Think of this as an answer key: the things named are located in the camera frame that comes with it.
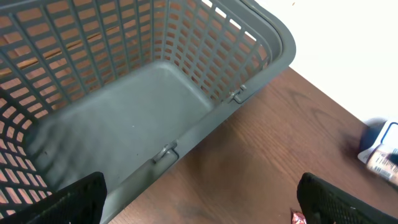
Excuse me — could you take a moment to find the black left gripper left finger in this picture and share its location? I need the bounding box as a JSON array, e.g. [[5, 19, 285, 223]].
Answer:
[[1, 172, 107, 224]]

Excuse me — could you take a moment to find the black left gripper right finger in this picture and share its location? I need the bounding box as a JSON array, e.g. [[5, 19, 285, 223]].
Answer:
[[297, 172, 397, 224]]

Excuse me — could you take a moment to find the orange chocolate bar wrapper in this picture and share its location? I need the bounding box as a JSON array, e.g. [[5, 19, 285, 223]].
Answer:
[[291, 210, 307, 224]]

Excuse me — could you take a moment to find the green lid jar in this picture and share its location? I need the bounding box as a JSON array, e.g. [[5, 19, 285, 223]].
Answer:
[[366, 144, 397, 186]]

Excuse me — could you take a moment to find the white barcode scanner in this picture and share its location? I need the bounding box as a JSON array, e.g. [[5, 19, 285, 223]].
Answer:
[[358, 118, 397, 164]]

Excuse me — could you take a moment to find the grey plastic shopping basket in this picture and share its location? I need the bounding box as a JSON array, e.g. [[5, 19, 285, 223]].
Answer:
[[1, 0, 296, 223]]

